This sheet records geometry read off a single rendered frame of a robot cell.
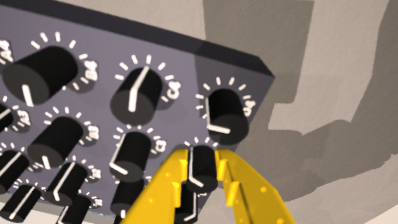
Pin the dark grey knob box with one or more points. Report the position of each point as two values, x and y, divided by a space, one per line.
177 92

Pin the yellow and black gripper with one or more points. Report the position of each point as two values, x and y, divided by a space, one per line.
254 199

